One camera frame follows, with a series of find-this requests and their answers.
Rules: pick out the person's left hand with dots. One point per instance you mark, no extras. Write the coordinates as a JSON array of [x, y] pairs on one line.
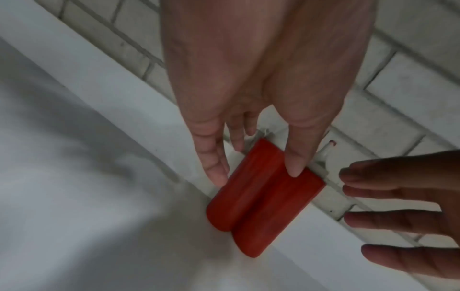
[[251, 56]]

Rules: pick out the person's right hand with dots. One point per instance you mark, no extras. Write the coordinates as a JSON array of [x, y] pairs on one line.
[[431, 184]]

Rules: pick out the white countertop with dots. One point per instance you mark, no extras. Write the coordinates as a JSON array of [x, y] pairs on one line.
[[90, 213]]

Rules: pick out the red squeeze bottle white tip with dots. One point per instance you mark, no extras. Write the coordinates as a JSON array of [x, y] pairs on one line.
[[244, 193]]

